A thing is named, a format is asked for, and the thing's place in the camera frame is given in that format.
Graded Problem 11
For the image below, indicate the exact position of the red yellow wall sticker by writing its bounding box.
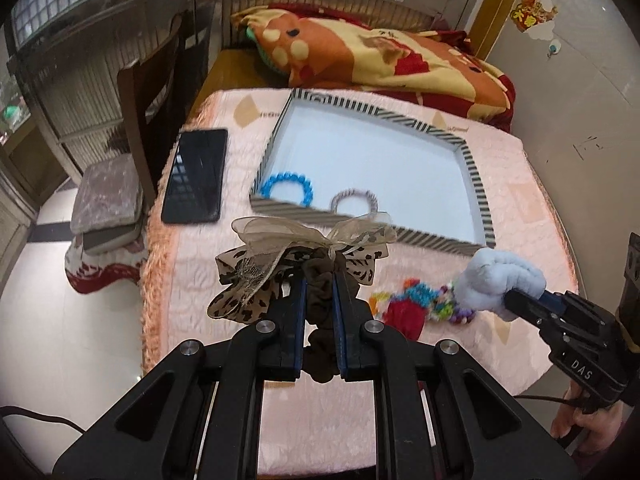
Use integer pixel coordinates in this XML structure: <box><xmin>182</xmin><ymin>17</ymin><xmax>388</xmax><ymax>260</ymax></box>
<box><xmin>510</xmin><ymin>0</ymin><xmax>560</xmax><ymax>33</ymax></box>

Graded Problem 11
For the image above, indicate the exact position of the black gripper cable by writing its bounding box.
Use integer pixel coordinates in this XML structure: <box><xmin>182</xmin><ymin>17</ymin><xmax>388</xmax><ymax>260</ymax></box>
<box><xmin>514</xmin><ymin>394</ymin><xmax>583</xmax><ymax>407</ymax></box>

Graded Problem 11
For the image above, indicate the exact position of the black smartphone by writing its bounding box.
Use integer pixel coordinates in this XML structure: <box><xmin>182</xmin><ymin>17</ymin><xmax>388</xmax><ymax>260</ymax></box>
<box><xmin>161</xmin><ymin>128</ymin><xmax>229</xmax><ymax>225</ymax></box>

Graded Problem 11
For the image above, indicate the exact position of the grey stool cushion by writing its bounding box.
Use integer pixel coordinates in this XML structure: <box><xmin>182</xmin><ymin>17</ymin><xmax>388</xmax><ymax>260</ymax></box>
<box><xmin>71</xmin><ymin>160</ymin><xmax>146</xmax><ymax>256</ymax></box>

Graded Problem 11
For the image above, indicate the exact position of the leopard print bow scrunchie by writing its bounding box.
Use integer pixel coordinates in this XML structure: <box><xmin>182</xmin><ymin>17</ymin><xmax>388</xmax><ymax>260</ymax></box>
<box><xmin>207</xmin><ymin>211</ymin><xmax>398</xmax><ymax>383</ymax></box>

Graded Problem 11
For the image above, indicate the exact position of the person's right hand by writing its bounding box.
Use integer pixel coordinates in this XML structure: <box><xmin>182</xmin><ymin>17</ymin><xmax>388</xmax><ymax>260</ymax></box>
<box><xmin>550</xmin><ymin>394</ymin><xmax>626</xmax><ymax>454</ymax></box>

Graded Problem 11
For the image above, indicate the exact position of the red patterned stool cover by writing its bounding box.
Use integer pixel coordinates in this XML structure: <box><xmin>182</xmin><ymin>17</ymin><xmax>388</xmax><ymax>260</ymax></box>
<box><xmin>65</xmin><ymin>235</ymin><xmax>147</xmax><ymax>295</ymax></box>

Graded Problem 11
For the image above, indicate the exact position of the pink fluffy table cover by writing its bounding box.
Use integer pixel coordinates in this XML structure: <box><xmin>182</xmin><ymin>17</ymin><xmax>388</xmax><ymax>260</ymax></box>
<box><xmin>140</xmin><ymin>87</ymin><xmax>583</xmax><ymax>480</ymax></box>

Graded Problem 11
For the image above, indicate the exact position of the striped cardboard tray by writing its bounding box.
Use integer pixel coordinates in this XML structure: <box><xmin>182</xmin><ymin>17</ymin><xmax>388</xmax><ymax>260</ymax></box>
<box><xmin>248</xmin><ymin>88</ymin><xmax>497</xmax><ymax>253</ymax></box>

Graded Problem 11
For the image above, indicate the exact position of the red knitted bow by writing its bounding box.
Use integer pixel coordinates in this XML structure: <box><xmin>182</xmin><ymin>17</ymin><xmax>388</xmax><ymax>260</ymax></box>
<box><xmin>382</xmin><ymin>296</ymin><xmax>427</xmax><ymax>337</ymax></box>

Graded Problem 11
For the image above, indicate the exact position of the blue bead bracelet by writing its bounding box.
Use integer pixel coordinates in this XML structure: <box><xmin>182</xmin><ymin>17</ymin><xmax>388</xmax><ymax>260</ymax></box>
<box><xmin>260</xmin><ymin>172</ymin><xmax>317</xmax><ymax>208</ymax></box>

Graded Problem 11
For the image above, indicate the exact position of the colourful mixed bead bracelet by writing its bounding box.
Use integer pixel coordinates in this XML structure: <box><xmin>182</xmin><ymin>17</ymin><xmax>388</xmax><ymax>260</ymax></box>
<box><xmin>404</xmin><ymin>281</ymin><xmax>438</xmax><ymax>307</ymax></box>

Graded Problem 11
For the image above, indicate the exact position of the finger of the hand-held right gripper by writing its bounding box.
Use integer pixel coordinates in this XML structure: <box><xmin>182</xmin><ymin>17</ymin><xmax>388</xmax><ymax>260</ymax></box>
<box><xmin>504</xmin><ymin>289</ymin><xmax>552</xmax><ymax>334</ymax></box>
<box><xmin>541</xmin><ymin>291</ymin><xmax>568</xmax><ymax>314</ymax></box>

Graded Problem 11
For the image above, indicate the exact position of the light blue fluffy scrunchie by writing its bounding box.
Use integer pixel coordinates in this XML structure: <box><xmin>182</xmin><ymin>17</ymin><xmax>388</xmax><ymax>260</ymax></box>
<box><xmin>457</xmin><ymin>247</ymin><xmax>546</xmax><ymax>322</ymax></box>

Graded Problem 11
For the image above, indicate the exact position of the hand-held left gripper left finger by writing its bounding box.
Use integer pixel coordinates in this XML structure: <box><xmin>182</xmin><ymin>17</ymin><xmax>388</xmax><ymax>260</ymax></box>
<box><xmin>52</xmin><ymin>276</ymin><xmax>308</xmax><ymax>480</ymax></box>

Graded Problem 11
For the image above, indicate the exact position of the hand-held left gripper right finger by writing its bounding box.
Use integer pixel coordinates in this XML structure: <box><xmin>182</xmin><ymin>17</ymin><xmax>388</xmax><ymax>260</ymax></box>
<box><xmin>332</xmin><ymin>272</ymin><xmax>583</xmax><ymax>480</ymax></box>

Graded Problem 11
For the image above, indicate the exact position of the orange printed blanket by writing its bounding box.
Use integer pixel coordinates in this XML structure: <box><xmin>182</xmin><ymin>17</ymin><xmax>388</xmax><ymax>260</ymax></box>
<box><xmin>231</xmin><ymin>2</ymin><xmax>517</xmax><ymax>133</ymax></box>

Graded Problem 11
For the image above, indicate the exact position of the dark wooden chair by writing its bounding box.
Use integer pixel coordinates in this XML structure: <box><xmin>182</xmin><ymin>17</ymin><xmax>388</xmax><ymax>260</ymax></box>
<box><xmin>116</xmin><ymin>12</ymin><xmax>201</xmax><ymax>207</ymax></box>

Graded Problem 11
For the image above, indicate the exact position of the grey bead bracelet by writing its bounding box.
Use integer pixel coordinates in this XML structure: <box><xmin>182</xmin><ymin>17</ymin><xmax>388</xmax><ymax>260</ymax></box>
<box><xmin>330</xmin><ymin>188</ymin><xmax>380</xmax><ymax>218</ymax></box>

